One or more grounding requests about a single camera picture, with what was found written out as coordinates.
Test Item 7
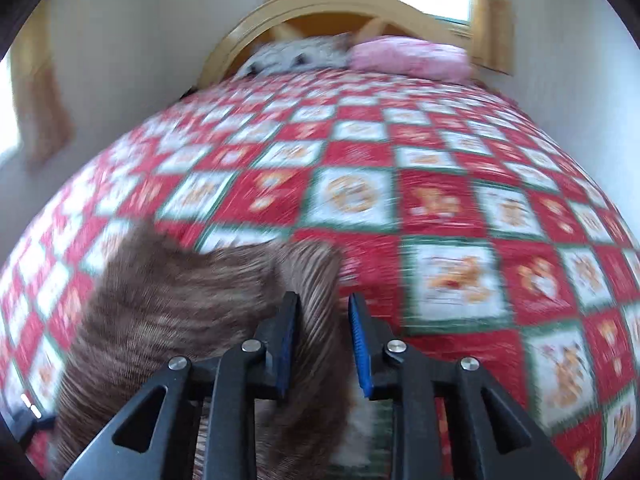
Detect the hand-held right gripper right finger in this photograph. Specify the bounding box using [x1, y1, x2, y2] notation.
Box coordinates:
[347, 293, 583, 480]

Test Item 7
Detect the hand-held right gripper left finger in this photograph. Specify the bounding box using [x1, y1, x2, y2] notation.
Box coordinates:
[62, 291, 302, 480]

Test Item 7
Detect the brown fuzzy garment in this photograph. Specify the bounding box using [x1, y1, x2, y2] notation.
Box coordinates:
[47, 220, 358, 480]

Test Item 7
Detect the red checkered printed bedspread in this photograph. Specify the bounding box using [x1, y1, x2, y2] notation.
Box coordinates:
[0, 67, 640, 480]

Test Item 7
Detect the grey white patterned pillow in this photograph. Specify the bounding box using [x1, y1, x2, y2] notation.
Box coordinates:
[235, 32, 353, 79]

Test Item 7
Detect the pink pillow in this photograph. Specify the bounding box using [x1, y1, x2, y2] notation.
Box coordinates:
[349, 36, 473, 81]

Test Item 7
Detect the yellow curtain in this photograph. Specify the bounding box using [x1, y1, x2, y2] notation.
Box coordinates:
[10, 0, 76, 163]
[469, 0, 516, 77]

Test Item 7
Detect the wooden arched headboard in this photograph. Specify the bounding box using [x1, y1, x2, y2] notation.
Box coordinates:
[197, 0, 473, 90]

